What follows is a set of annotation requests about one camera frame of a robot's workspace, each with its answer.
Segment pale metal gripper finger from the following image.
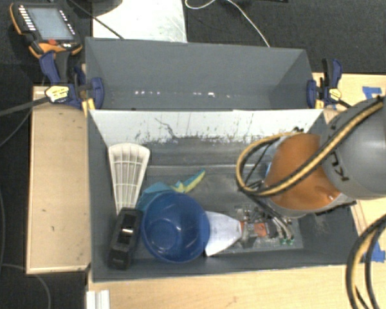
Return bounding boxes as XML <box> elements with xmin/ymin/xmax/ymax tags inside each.
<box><xmin>234</xmin><ymin>205</ymin><xmax>259</xmax><ymax>222</ymax></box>
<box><xmin>241</xmin><ymin>233</ymin><xmax>263</xmax><ymax>248</ymax></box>

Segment teal and yellow cloth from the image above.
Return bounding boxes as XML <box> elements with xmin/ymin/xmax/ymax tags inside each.
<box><xmin>136</xmin><ymin>169</ymin><xmax>207</xmax><ymax>212</ymax></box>

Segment blue plastic bowl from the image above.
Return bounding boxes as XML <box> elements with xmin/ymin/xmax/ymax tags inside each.
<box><xmin>140</xmin><ymin>191</ymin><xmax>211</xmax><ymax>264</ymax></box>

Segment white ribbed plastic scoop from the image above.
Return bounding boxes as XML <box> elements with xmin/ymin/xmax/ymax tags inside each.
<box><xmin>107</xmin><ymin>142</ymin><xmax>151</xmax><ymax>216</ymax></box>

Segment grey metal bin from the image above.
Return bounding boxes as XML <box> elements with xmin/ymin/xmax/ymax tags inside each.
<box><xmin>84</xmin><ymin>36</ymin><xmax>358</xmax><ymax>283</ymax></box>

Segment pale wood board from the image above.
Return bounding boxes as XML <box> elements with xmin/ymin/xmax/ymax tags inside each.
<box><xmin>25</xmin><ymin>85</ymin><xmax>93</xmax><ymax>275</ymax></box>

